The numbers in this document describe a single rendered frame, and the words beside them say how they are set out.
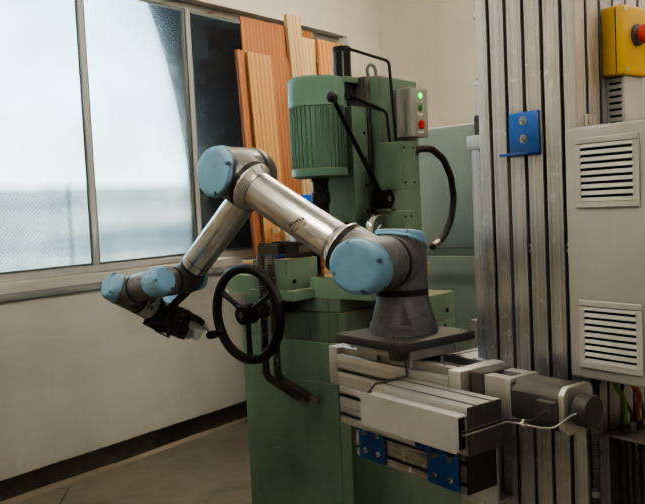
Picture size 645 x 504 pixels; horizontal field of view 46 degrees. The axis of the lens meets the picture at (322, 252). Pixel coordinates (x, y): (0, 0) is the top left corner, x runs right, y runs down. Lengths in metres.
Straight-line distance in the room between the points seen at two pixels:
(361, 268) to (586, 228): 0.43
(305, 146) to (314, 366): 0.67
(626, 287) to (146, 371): 2.61
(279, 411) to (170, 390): 1.41
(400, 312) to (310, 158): 0.82
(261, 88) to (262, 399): 2.01
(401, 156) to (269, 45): 1.93
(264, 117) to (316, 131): 1.69
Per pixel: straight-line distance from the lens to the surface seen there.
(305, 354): 2.31
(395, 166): 2.45
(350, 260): 1.53
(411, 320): 1.66
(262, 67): 4.09
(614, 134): 1.45
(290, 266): 2.19
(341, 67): 2.54
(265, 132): 4.01
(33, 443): 3.39
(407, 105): 2.56
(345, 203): 2.47
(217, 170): 1.73
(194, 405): 3.89
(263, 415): 2.49
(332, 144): 2.36
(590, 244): 1.48
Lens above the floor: 1.11
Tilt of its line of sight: 3 degrees down
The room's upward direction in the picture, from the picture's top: 3 degrees counter-clockwise
